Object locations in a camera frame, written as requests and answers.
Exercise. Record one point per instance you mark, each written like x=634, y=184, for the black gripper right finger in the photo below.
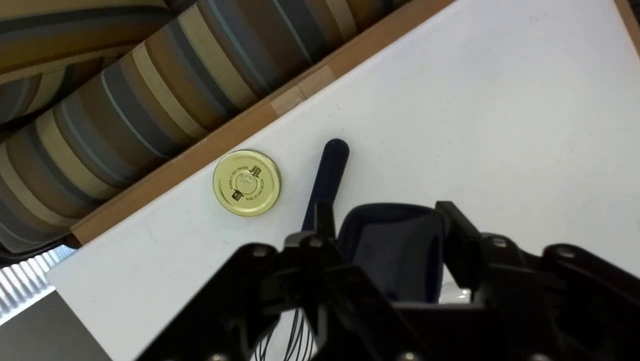
x=566, y=300

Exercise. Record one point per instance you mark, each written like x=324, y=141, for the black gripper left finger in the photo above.
x=267, y=307

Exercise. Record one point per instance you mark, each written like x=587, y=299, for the black plastic spoon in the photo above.
x=392, y=251

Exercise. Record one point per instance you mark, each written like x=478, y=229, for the gold metal jar lid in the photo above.
x=247, y=180

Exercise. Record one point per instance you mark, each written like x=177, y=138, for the white window blinds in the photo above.
x=26, y=287

